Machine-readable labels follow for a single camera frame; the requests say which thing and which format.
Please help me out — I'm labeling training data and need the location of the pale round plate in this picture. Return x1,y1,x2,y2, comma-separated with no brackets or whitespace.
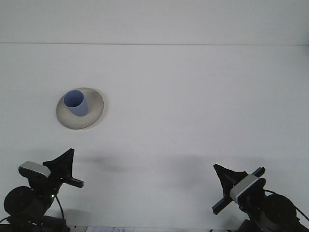
56,87,105,131

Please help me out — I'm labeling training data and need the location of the pale blue cup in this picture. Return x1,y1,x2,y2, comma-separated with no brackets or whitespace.
63,90,88,117

